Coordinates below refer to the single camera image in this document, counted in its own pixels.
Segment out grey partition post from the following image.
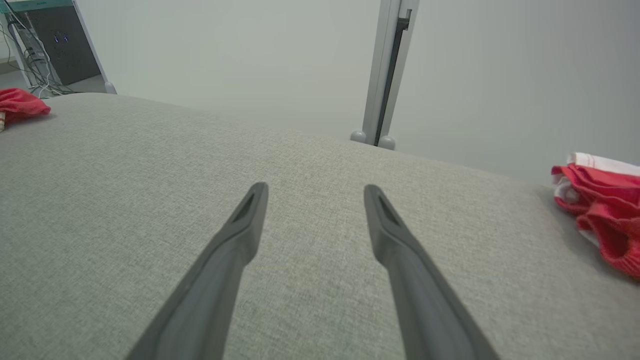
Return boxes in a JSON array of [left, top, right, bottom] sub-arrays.
[[361, 0, 420, 149]]

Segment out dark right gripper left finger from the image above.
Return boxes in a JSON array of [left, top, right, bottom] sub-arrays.
[[125, 181, 270, 360]]

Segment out red Bulls jersey white sleeves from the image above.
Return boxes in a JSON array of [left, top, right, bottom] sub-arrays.
[[0, 88, 52, 132]]

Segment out tangled cable bundle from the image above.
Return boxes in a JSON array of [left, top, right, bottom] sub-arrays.
[[0, 0, 77, 99]]

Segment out red shorts white trim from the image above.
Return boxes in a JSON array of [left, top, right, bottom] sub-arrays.
[[550, 152, 640, 279]]

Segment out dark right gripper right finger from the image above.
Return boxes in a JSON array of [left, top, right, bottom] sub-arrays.
[[363, 184, 501, 360]]

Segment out dark grey equipment cabinet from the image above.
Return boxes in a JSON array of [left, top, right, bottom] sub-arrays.
[[22, 4, 104, 87]]

